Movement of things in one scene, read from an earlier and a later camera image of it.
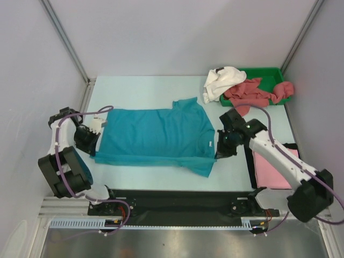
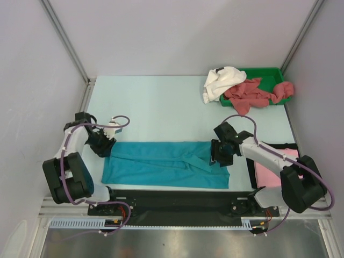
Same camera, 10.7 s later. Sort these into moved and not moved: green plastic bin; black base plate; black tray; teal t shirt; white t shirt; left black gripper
Moved: teal t shirt; left black gripper
Not moved: black base plate; black tray; green plastic bin; white t shirt
